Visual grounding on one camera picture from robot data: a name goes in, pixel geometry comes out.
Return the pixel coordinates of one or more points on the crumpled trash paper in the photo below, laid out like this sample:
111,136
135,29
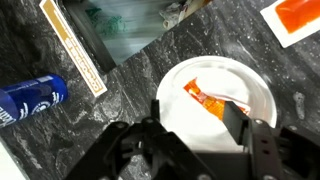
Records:
176,13

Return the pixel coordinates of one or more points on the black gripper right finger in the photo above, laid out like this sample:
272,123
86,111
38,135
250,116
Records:
266,150

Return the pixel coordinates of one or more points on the flat orange card white border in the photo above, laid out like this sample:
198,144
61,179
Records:
296,15

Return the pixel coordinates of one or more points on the white bowl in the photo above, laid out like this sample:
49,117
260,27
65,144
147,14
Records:
186,113

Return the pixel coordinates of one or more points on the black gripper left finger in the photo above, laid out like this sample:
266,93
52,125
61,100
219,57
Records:
133,153

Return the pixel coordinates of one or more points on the dark blue soap bottle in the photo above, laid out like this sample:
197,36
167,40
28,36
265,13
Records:
31,98

